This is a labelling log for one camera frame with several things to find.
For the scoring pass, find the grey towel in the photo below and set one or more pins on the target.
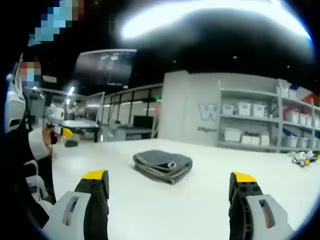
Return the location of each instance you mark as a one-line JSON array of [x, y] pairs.
[[160, 160]]

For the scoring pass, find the person's left hand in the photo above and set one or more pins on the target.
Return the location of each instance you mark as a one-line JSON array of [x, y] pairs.
[[45, 137]]

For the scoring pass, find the black round stool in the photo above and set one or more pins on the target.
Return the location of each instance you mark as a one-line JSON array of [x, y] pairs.
[[71, 144]]

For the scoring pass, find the grey computer desk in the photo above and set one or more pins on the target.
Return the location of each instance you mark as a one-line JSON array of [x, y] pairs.
[[77, 123]]

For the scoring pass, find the curved computer monitor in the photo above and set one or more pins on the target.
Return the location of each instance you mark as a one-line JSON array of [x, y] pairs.
[[96, 107]]

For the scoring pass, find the white chest-worn device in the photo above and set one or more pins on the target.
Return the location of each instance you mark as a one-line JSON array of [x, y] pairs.
[[12, 105]]

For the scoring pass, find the grey black equipment cabinet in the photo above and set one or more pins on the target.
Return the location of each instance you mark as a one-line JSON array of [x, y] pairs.
[[120, 130]]

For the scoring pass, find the large hanging dark screen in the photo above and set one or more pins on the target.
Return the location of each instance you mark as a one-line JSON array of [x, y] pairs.
[[105, 67]]

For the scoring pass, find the white yellow small device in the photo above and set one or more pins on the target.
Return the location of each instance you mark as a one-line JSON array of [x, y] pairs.
[[303, 157]]

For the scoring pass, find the black standing screen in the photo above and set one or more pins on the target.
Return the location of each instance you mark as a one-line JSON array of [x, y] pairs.
[[143, 121]]

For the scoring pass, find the row of white storage boxes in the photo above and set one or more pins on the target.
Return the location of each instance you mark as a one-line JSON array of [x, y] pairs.
[[243, 108]]

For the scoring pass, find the grey metal shelving unit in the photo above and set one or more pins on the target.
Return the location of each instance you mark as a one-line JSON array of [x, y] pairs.
[[247, 93]]

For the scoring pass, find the long ceiling light strip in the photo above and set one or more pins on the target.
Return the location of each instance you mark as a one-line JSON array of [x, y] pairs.
[[212, 17]]

